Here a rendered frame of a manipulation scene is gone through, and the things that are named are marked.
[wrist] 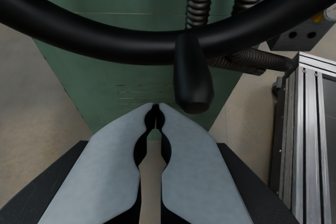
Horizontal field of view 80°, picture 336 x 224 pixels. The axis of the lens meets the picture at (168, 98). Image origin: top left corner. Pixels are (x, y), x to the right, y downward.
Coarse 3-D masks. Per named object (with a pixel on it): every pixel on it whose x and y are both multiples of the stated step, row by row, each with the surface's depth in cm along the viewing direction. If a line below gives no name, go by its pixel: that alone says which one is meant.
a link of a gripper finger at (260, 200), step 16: (224, 144) 9; (224, 160) 8; (240, 160) 8; (240, 176) 7; (256, 176) 7; (240, 192) 7; (256, 192) 7; (272, 192) 7; (256, 208) 6; (272, 208) 6
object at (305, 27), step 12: (300, 24) 33; (312, 24) 33; (324, 24) 33; (276, 36) 36; (288, 36) 35; (300, 36) 35; (312, 36) 35; (276, 48) 37; (288, 48) 38; (300, 48) 38
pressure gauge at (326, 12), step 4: (328, 8) 28; (332, 8) 28; (320, 12) 31; (324, 12) 28; (328, 12) 28; (332, 12) 28; (316, 16) 31; (320, 16) 31; (324, 16) 28; (328, 16) 29; (332, 16) 29; (312, 20) 32; (316, 20) 32; (320, 20) 32; (332, 20) 29
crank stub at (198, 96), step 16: (176, 48) 14; (192, 48) 13; (176, 64) 13; (192, 64) 12; (176, 80) 12; (192, 80) 11; (208, 80) 12; (176, 96) 12; (192, 96) 11; (208, 96) 12; (192, 112) 12
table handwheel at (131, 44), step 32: (0, 0) 12; (32, 0) 13; (288, 0) 13; (320, 0) 12; (32, 32) 13; (64, 32) 14; (96, 32) 14; (128, 32) 15; (160, 32) 16; (192, 32) 16; (224, 32) 15; (256, 32) 14; (160, 64) 17
